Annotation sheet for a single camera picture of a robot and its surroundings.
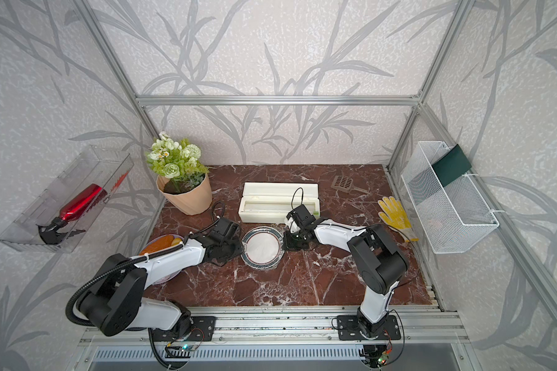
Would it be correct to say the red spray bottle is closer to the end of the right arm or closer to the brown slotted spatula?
the end of the right arm

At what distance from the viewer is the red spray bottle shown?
60 centimetres

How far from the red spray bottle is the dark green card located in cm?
101

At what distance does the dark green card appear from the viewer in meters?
0.70
